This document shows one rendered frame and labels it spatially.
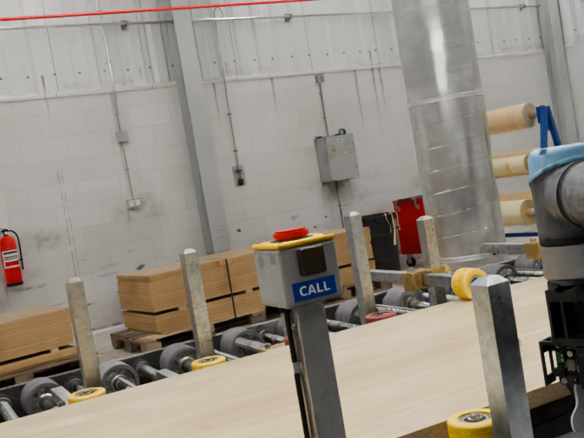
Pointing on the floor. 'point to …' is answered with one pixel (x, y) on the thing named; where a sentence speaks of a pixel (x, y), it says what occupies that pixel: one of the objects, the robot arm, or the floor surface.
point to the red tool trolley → (407, 213)
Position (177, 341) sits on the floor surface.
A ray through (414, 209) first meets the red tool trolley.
